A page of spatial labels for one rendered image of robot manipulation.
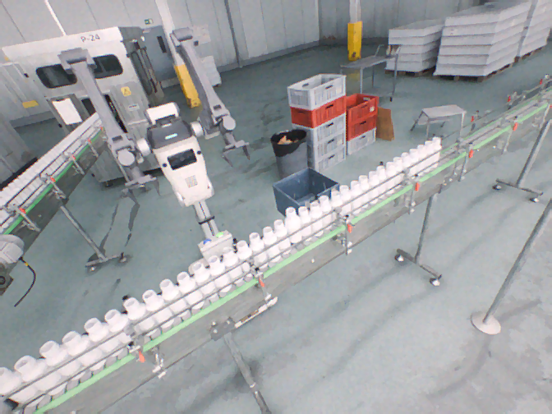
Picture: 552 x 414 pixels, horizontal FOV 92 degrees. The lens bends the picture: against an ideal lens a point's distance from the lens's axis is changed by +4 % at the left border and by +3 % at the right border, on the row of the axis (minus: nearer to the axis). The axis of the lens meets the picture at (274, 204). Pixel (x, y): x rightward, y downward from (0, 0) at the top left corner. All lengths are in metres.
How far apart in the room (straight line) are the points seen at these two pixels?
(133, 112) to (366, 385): 4.16
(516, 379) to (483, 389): 0.20
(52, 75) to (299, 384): 4.38
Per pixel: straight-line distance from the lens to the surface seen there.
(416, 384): 2.03
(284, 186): 1.80
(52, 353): 1.12
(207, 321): 1.15
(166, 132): 1.56
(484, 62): 7.19
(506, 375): 2.21
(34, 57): 4.71
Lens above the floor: 1.85
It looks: 36 degrees down
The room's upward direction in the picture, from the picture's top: 12 degrees counter-clockwise
